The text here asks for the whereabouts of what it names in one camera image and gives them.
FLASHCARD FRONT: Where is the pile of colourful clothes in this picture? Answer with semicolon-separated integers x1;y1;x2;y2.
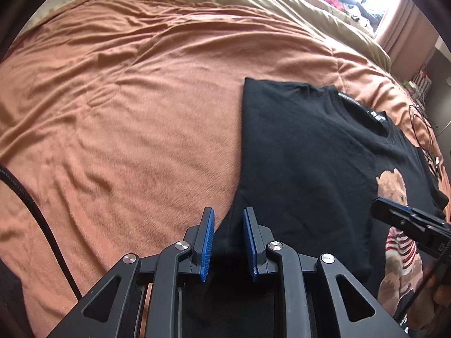
278;0;385;33

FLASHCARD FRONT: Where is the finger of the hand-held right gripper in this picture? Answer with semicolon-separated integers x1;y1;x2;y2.
371;197;416;231

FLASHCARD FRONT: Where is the coiled black cable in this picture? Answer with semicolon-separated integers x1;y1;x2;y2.
409;104;439;148

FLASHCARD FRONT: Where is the black bear print T-shirt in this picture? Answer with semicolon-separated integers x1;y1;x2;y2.
181;77;449;336

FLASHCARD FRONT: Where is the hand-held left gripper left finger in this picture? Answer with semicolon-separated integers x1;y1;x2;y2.
47;208;215;338

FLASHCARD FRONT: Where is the orange fleece blanket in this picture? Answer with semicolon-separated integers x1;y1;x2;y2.
0;0;451;338

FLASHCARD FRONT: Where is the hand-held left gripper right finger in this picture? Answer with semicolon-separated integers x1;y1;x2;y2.
243;208;406;338

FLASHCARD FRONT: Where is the pink curtain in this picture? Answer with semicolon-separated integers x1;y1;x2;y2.
373;0;442;75

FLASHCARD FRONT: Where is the black braided cable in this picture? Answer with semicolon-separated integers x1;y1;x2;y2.
0;164;84;298

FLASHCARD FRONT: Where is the black charger cable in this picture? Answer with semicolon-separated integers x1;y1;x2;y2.
424;147;444;177

